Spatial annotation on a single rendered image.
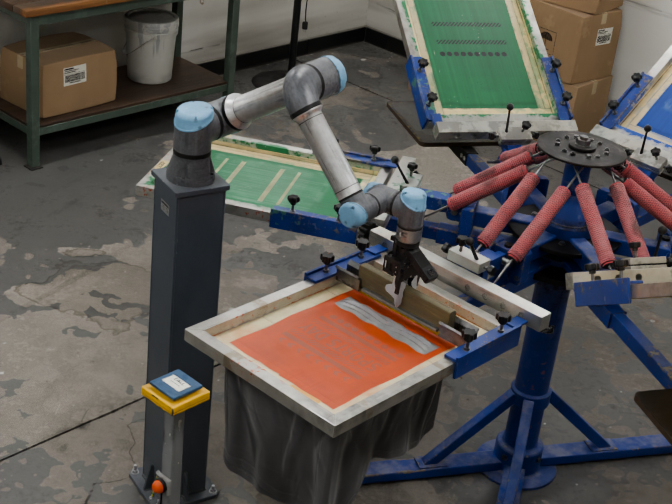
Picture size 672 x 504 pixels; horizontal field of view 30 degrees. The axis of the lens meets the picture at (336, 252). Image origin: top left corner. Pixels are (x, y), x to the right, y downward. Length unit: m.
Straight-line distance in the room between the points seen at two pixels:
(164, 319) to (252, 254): 2.02
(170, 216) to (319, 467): 0.96
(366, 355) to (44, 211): 3.12
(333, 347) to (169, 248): 0.68
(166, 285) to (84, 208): 2.44
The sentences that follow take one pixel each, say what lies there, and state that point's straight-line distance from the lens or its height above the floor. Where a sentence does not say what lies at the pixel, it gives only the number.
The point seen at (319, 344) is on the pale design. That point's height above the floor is 0.95.
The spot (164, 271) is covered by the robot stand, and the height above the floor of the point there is 0.89.
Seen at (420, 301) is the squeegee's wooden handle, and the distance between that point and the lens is 3.67.
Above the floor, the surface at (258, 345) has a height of 0.95.
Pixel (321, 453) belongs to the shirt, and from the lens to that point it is 3.42.
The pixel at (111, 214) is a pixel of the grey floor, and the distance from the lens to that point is 6.37.
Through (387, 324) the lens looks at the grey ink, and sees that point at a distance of 3.70.
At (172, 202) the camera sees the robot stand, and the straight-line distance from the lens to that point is 3.87.
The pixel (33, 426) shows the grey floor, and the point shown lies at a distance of 4.84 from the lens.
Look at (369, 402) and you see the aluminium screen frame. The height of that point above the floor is 0.99.
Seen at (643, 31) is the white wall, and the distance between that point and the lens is 7.91.
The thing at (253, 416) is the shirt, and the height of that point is 0.77.
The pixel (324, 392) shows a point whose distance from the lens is 3.37.
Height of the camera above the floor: 2.83
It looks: 27 degrees down
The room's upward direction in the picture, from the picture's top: 7 degrees clockwise
